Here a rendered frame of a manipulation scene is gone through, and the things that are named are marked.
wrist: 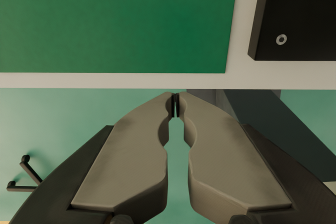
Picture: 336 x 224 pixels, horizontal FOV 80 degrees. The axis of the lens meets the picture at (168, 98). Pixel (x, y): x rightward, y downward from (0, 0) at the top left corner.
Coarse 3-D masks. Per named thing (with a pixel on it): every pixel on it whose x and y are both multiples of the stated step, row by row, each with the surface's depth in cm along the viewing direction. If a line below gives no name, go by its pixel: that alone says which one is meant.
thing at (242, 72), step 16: (240, 0) 18; (256, 0) 18; (240, 16) 19; (240, 32) 20; (240, 48) 21; (240, 64) 21; (256, 64) 21; (272, 64) 21; (288, 64) 21; (304, 64) 21; (320, 64) 21; (0, 80) 23; (16, 80) 23; (32, 80) 23; (48, 80) 23; (64, 80) 23; (80, 80) 23; (96, 80) 23; (112, 80) 23; (128, 80) 22; (144, 80) 22; (160, 80) 22; (176, 80) 22; (192, 80) 22; (208, 80) 22; (224, 80) 22; (240, 80) 22; (256, 80) 22; (272, 80) 22; (288, 80) 22; (304, 80) 22; (320, 80) 22
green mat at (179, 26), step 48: (0, 0) 19; (48, 0) 19; (96, 0) 19; (144, 0) 18; (192, 0) 18; (0, 48) 21; (48, 48) 21; (96, 48) 21; (144, 48) 21; (192, 48) 20
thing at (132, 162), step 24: (168, 96) 11; (120, 120) 9; (144, 120) 9; (168, 120) 12; (120, 144) 8; (144, 144) 8; (96, 168) 7; (120, 168) 7; (144, 168) 7; (96, 192) 6; (120, 192) 6; (144, 192) 6; (144, 216) 7
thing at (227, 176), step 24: (192, 96) 11; (192, 120) 9; (216, 120) 9; (192, 144) 10; (216, 144) 8; (240, 144) 8; (192, 168) 7; (216, 168) 7; (240, 168) 7; (264, 168) 7; (192, 192) 7; (216, 192) 6; (240, 192) 6; (264, 192) 6; (216, 216) 6
